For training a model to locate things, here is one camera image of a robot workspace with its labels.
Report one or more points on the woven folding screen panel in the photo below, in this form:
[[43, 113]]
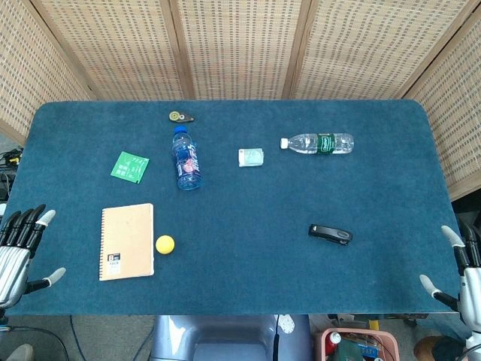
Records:
[[454, 124], [26, 75], [376, 49], [240, 49], [120, 49]]

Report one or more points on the blue-grey robot torso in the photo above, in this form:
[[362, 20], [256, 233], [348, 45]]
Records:
[[210, 338]]

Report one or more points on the blue plastic drink bottle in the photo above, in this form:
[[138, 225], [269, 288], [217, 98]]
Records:
[[186, 161]]

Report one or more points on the yellow ball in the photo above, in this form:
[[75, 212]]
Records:
[[165, 245]]

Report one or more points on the pink plastic basket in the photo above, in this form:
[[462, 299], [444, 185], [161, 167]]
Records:
[[391, 344]]

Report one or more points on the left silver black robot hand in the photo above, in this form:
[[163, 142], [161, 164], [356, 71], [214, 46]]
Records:
[[13, 259]]

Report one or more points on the white perforated disc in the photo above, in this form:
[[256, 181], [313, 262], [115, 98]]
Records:
[[287, 324]]

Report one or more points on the green paper packet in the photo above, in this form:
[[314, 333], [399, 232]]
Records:
[[129, 168]]

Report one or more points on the red bottle white cap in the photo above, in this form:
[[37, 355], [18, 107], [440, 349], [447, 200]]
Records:
[[332, 342]]

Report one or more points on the blue table cloth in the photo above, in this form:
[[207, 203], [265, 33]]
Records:
[[240, 270]]

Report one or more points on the black stapler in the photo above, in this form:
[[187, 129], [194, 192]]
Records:
[[330, 234]]

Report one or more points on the black yellow correction tape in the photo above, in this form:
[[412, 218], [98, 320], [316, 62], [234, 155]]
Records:
[[179, 117]]

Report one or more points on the clear water bottle green label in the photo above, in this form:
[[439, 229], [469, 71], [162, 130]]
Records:
[[319, 143]]

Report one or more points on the small white box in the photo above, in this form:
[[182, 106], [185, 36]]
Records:
[[251, 157]]

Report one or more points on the brown shoe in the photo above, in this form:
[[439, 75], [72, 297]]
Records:
[[426, 347]]

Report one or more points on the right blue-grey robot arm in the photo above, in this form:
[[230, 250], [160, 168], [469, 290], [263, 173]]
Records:
[[474, 342]]

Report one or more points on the tan spiral notebook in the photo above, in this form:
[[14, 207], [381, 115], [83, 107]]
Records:
[[127, 242]]

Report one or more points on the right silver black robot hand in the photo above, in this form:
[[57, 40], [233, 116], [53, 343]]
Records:
[[471, 286]]

